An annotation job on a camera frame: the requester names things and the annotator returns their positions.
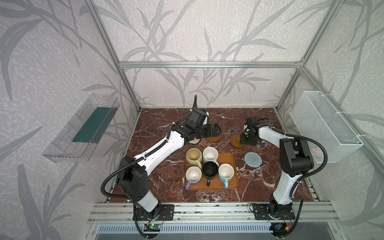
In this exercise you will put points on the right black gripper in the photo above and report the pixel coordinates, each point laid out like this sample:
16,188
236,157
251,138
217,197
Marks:
249,139

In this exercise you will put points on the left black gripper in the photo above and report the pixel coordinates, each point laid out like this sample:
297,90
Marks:
210,130

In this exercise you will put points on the wooden round coaster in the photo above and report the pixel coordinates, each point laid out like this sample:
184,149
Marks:
213,139
236,141

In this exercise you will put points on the grey round coaster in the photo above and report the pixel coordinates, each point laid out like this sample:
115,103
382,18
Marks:
253,160

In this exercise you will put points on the beige ceramic mug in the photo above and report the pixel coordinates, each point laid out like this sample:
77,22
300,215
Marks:
194,157

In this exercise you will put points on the woven patterned round coaster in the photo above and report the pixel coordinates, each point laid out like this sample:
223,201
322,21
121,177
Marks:
194,141

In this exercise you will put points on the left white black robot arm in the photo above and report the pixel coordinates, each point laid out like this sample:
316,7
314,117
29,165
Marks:
135,171

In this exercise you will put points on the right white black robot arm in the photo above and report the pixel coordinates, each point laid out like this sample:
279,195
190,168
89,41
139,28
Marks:
295,159

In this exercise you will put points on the white speckled mug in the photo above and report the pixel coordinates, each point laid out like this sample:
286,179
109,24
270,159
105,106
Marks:
210,154

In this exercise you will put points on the black mug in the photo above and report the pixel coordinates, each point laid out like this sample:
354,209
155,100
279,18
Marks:
210,171

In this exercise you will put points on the purple mug white inside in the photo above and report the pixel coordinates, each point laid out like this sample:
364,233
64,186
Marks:
193,177

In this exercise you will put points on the orange brown tray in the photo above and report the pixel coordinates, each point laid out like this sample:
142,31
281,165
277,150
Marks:
216,184

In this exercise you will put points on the green lit circuit board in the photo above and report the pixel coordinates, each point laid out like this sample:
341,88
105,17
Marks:
152,227

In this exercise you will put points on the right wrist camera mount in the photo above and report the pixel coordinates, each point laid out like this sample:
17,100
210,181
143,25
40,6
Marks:
254,122

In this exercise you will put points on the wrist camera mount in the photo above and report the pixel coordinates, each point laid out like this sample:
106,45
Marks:
254,122
198,117

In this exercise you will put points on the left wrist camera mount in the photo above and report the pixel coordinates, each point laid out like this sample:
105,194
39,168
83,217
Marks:
198,117

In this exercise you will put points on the white wire wall basket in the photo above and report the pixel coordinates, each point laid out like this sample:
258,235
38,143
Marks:
316,118

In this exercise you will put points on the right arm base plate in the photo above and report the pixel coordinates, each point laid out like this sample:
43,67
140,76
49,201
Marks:
261,211

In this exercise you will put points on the right wired circuit board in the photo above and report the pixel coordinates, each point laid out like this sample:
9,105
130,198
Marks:
280,227

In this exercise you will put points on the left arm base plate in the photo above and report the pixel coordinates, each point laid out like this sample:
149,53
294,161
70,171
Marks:
161,212

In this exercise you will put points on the aluminium front rail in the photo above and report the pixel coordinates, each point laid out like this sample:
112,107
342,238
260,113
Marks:
118,213

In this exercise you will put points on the clear plastic wall bin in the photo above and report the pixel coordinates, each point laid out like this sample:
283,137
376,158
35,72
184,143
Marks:
79,138

